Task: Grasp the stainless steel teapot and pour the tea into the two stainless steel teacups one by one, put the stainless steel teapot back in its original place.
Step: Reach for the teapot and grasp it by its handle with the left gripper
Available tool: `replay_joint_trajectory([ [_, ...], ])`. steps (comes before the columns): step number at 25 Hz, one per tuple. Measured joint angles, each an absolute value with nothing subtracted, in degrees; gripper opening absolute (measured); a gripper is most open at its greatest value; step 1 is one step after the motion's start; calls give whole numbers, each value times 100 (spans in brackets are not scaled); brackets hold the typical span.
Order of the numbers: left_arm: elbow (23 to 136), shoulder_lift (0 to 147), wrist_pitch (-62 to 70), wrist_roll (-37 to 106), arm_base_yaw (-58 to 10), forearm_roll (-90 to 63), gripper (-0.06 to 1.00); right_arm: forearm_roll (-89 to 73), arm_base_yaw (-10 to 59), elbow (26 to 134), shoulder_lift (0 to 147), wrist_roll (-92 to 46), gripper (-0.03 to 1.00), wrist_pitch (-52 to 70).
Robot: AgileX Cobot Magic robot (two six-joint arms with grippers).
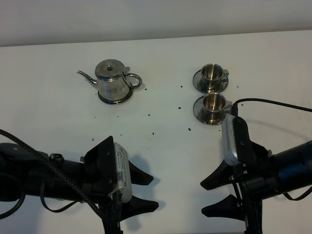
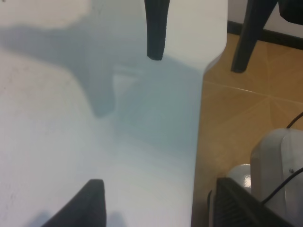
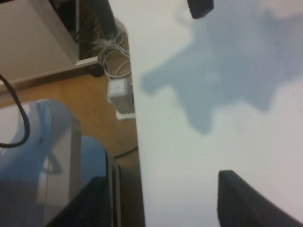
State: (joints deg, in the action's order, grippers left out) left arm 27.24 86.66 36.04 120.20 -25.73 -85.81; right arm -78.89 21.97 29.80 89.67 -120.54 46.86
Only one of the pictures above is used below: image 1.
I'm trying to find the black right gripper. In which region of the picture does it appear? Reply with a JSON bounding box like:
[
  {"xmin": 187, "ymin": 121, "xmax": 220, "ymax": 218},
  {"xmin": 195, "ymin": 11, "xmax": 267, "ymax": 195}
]
[{"xmin": 200, "ymin": 140, "xmax": 276, "ymax": 234}]

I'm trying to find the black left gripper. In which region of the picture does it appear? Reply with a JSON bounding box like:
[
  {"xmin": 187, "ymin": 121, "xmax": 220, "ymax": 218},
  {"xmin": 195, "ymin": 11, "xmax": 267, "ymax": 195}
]
[{"xmin": 82, "ymin": 136, "xmax": 159, "ymax": 234}]

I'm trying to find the stainless steel teapot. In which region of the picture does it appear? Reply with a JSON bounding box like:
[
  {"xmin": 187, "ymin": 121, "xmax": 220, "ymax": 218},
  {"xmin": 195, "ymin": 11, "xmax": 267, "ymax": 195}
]
[{"xmin": 77, "ymin": 59, "xmax": 142, "ymax": 100}]

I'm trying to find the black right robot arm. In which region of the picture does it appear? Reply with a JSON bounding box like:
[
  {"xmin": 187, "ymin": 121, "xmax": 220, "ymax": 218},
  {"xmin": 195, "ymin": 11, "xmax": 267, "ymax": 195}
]
[{"xmin": 201, "ymin": 142, "xmax": 312, "ymax": 234}]

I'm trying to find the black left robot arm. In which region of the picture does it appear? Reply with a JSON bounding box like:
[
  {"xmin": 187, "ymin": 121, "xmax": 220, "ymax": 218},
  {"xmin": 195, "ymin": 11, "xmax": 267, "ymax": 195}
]
[{"xmin": 0, "ymin": 136, "xmax": 159, "ymax": 234}]

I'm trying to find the near stainless steel teacup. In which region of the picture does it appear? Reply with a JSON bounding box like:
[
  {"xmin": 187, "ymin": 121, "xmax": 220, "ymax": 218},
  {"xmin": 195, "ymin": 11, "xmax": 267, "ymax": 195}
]
[{"xmin": 200, "ymin": 93, "xmax": 232, "ymax": 117}]

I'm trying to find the stainless steel teacup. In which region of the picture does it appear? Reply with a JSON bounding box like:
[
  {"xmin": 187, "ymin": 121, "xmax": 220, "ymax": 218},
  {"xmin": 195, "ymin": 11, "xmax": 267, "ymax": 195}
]
[
  {"xmin": 200, "ymin": 93, "xmax": 232, "ymax": 117},
  {"xmin": 199, "ymin": 63, "xmax": 229, "ymax": 87}
]

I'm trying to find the near stainless steel saucer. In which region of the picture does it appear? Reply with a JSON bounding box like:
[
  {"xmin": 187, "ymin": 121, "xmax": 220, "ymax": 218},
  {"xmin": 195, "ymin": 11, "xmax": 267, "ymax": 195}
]
[{"xmin": 193, "ymin": 96, "xmax": 230, "ymax": 125}]

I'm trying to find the stainless steel saucer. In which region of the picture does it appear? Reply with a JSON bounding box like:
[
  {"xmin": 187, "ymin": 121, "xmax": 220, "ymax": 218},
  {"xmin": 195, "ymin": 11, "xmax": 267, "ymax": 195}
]
[
  {"xmin": 193, "ymin": 96, "xmax": 230, "ymax": 125},
  {"xmin": 193, "ymin": 70, "xmax": 229, "ymax": 94}
]

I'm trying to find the round steel teapot tray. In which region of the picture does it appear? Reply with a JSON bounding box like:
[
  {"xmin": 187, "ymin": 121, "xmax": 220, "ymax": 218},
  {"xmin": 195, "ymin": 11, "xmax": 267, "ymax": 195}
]
[{"xmin": 97, "ymin": 91, "xmax": 133, "ymax": 105}]

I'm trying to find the far stainless steel saucer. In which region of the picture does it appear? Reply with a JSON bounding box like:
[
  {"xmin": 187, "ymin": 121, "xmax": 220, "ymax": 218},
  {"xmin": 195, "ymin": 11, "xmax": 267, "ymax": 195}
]
[{"xmin": 193, "ymin": 70, "xmax": 229, "ymax": 94}]

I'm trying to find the far stainless steel teacup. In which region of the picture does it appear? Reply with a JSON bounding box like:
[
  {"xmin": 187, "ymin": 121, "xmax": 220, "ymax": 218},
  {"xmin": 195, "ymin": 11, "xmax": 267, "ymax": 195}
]
[{"xmin": 199, "ymin": 63, "xmax": 229, "ymax": 87}]

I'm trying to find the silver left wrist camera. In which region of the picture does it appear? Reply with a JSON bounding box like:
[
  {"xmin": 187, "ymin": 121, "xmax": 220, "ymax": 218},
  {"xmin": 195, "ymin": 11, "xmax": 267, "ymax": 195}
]
[{"xmin": 109, "ymin": 142, "xmax": 133, "ymax": 203}]

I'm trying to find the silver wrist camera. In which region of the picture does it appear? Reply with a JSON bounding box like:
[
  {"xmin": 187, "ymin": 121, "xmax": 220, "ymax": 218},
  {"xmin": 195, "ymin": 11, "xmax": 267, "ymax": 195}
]
[
  {"xmin": 221, "ymin": 114, "xmax": 241, "ymax": 166},
  {"xmin": 109, "ymin": 142, "xmax": 133, "ymax": 203}
]

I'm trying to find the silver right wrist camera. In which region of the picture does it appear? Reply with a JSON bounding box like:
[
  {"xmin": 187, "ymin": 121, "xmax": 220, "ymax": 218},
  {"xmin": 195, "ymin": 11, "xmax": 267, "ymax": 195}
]
[{"xmin": 221, "ymin": 114, "xmax": 241, "ymax": 166}]

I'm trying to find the black right camera cable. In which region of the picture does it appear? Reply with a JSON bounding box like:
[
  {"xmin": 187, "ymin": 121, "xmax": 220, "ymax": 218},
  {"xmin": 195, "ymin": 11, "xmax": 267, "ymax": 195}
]
[{"xmin": 231, "ymin": 98, "xmax": 312, "ymax": 117}]

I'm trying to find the braided black left cable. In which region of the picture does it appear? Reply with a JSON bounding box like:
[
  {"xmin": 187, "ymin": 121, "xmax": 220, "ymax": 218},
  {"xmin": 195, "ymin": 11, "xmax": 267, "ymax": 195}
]
[{"xmin": 0, "ymin": 128, "xmax": 108, "ymax": 220}]

